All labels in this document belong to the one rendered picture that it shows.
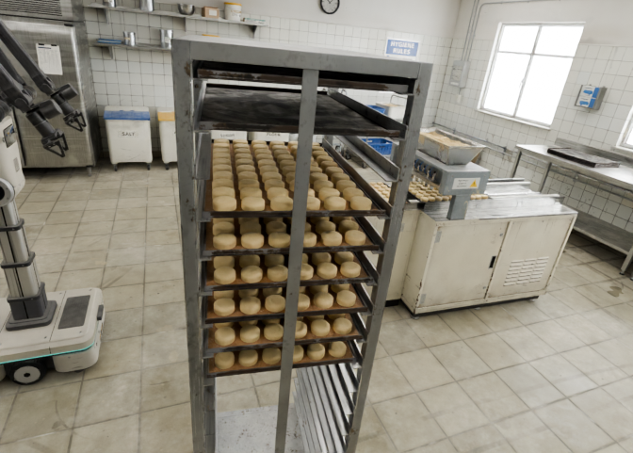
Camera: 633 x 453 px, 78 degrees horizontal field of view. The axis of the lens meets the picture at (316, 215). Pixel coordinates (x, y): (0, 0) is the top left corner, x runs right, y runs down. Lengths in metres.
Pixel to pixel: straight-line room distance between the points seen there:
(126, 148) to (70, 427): 3.95
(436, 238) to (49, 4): 4.57
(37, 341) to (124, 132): 3.58
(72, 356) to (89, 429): 0.42
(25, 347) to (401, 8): 6.56
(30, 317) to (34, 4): 3.62
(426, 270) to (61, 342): 2.23
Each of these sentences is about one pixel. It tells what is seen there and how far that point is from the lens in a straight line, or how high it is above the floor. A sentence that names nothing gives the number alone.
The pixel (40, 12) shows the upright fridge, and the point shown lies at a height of 1.84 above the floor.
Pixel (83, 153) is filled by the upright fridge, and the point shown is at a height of 0.34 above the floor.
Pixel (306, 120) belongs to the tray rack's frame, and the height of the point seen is 1.70.
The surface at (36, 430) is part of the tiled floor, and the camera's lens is 2.54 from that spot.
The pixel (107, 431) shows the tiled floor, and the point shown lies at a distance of 2.41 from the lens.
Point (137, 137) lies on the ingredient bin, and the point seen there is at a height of 0.47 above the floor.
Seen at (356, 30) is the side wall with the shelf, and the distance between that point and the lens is 6.89.
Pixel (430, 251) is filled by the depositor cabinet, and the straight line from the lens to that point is 2.76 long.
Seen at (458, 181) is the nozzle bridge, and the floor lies 1.12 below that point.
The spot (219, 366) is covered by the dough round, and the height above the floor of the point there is 1.05.
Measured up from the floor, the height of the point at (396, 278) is 0.28.
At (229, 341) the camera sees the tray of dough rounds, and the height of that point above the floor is 1.14.
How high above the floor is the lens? 1.84
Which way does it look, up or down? 24 degrees down
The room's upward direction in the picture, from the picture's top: 6 degrees clockwise
